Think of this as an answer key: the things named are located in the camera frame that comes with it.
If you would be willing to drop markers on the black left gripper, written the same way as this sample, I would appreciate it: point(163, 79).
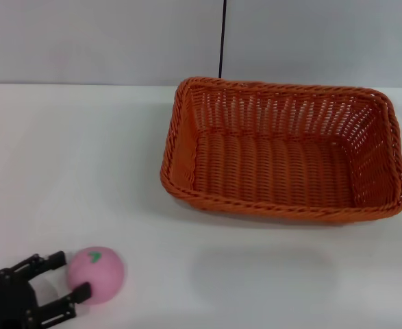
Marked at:
point(9, 301)

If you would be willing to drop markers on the pink peach toy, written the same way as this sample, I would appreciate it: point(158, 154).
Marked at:
point(99, 274)

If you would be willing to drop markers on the orange woven plastic basket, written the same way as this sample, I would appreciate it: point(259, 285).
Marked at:
point(272, 171)

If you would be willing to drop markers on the black vertical wall strip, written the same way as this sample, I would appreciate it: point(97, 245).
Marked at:
point(222, 34)

